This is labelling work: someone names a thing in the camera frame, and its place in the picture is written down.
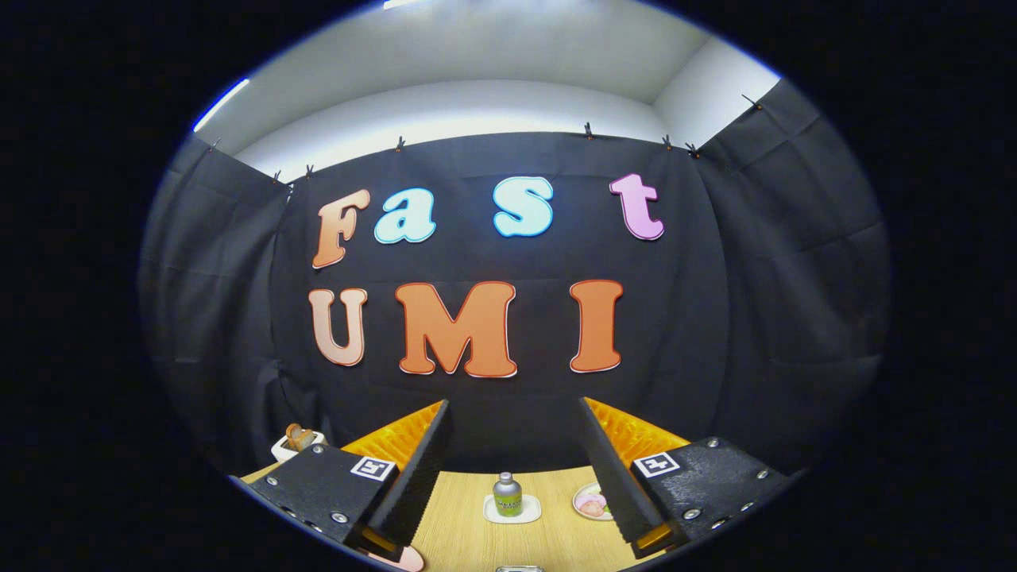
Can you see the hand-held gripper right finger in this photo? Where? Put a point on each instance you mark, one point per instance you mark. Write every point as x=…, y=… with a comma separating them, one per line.
x=612, y=477

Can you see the white square coaster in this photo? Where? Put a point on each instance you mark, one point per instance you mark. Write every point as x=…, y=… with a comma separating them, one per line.
x=531, y=515

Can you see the cream toaster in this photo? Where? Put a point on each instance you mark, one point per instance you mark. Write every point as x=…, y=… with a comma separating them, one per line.
x=283, y=450

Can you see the pink round plate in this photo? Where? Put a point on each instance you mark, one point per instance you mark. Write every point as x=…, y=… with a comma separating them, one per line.
x=405, y=560

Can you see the row of small clips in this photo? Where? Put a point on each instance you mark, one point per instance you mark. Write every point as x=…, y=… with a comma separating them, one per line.
x=400, y=144

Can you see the toasted bread slice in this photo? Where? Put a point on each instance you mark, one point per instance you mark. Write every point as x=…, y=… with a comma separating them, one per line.
x=299, y=437

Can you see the green soda bottle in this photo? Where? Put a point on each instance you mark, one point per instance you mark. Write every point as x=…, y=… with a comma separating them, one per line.
x=508, y=496

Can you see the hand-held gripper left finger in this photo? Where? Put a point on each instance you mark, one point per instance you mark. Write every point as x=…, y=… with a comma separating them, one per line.
x=413, y=477

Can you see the ceiling light panel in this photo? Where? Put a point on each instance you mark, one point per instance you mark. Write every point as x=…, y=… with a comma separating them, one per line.
x=401, y=4
x=221, y=105

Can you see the white oval dish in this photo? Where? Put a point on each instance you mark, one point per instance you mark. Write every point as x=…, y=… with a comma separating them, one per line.
x=584, y=508

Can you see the pink ham slices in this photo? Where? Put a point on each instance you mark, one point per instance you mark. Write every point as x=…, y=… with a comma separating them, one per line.
x=594, y=504

